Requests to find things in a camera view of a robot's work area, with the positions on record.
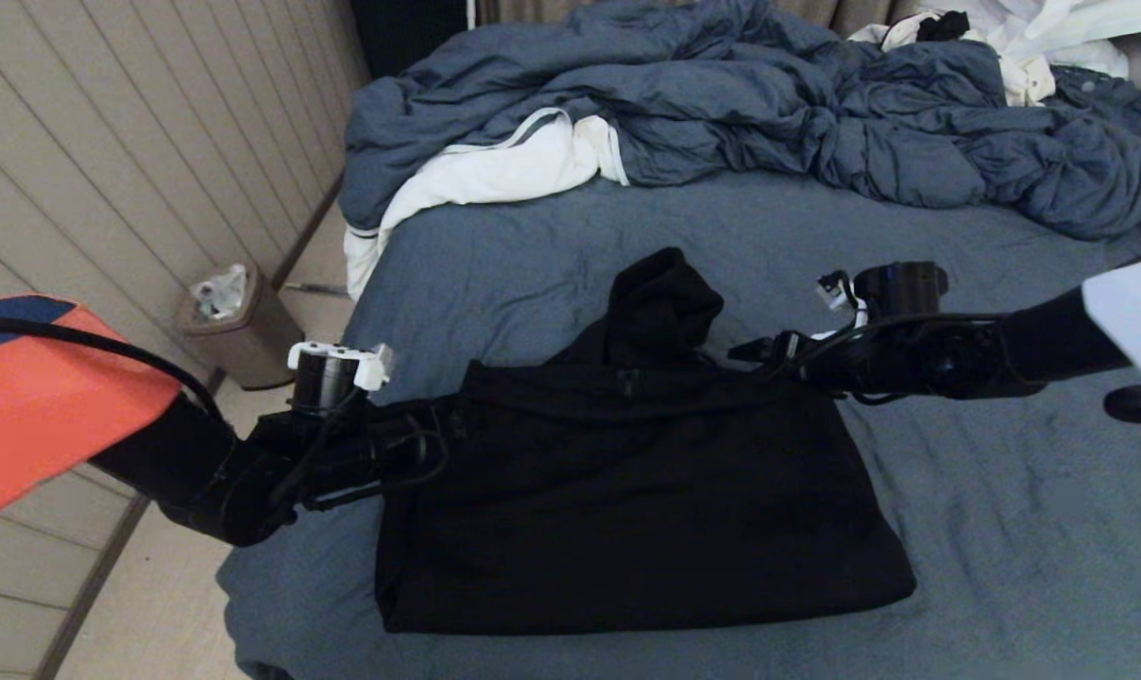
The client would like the black zip hoodie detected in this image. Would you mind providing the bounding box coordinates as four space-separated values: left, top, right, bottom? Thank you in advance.
374 247 919 636

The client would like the white clothes pile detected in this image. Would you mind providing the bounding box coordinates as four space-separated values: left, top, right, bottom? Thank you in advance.
849 0 1141 81

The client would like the brown trash bin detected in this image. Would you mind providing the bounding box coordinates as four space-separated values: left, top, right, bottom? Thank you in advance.
176 266 307 392

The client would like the blue bed sheet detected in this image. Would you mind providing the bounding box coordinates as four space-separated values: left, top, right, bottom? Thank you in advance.
216 170 1141 680

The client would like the white plastic bin liner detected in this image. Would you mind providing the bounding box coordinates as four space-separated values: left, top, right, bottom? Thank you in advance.
191 264 250 322

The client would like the rumpled blue duvet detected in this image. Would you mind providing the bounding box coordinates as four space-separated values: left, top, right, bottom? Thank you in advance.
339 0 1141 242

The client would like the cream garment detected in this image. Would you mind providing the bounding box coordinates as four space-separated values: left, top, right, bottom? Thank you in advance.
1000 55 1055 107

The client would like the small black garment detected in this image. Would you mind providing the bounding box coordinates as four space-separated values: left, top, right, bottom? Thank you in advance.
915 11 973 43

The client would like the blue denim garment with buttons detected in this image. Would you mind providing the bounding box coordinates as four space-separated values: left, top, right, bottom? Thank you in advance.
1050 64 1141 152

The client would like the beige curtain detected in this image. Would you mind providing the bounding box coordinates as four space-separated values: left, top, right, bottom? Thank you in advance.
476 0 921 41

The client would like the black furniture piece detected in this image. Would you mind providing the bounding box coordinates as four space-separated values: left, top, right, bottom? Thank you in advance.
349 0 472 81

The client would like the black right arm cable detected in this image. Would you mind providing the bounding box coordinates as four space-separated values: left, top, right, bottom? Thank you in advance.
769 274 1141 426

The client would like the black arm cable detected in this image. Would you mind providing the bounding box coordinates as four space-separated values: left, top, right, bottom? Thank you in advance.
0 316 451 511
769 274 1141 426

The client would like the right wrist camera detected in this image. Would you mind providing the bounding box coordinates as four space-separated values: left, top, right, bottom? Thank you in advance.
815 262 951 339

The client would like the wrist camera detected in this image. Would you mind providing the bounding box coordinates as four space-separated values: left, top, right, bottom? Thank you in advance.
815 262 951 339
286 341 398 418

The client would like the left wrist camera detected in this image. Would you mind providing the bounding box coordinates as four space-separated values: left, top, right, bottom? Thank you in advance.
286 341 398 418

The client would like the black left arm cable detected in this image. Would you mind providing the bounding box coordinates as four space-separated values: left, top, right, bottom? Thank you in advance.
0 316 451 511

